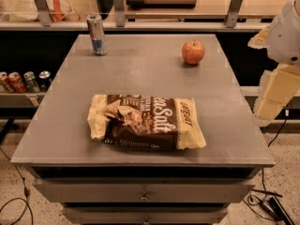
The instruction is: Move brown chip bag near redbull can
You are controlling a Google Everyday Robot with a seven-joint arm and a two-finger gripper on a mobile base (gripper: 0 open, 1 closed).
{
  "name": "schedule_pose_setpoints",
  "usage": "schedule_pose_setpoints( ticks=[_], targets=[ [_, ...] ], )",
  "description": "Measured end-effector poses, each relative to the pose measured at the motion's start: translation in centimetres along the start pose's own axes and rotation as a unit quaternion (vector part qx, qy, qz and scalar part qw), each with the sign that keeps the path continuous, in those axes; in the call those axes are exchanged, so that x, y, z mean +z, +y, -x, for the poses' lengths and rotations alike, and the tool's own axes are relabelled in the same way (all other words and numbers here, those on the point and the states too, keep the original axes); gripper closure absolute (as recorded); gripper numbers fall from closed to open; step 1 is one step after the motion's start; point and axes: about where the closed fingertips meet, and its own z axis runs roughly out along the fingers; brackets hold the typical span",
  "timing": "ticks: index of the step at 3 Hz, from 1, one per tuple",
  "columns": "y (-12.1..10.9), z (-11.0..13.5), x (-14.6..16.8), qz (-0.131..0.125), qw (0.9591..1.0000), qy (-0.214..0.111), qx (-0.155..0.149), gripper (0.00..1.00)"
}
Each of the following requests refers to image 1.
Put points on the silver blue redbull can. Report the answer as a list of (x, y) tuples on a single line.
[(94, 22)]

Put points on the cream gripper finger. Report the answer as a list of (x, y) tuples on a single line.
[(276, 90), (259, 41)]

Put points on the black power strip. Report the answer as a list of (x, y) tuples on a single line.
[(280, 211)]

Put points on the white orange bag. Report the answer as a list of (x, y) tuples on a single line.
[(27, 11)]

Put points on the grey lower drawer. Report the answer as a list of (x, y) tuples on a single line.
[(145, 216)]

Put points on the brown chip bag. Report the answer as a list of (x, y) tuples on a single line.
[(145, 123)]

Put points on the blue silver soda can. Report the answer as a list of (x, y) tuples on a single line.
[(45, 77)]

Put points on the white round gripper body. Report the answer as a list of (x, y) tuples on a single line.
[(285, 37)]

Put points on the grey upper drawer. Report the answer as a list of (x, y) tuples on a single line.
[(91, 191)]

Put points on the silver green soda can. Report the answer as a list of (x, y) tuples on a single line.
[(31, 81)]

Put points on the red apple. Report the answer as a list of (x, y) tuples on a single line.
[(193, 52)]

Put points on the orange soda can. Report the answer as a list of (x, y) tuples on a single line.
[(4, 81), (17, 82)]

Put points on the metal bracket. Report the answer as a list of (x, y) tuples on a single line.
[(232, 13), (119, 13), (43, 13)]

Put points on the metal bracket left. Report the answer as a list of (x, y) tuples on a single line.
[(43, 13)]

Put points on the metal bracket middle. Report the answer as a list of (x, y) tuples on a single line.
[(119, 13)]

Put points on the metal bracket right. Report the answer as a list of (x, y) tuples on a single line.
[(232, 13)]

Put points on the orange soda can far left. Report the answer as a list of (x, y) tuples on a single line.
[(4, 81)]

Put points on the grey drawer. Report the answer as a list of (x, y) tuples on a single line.
[(145, 216), (91, 191)]

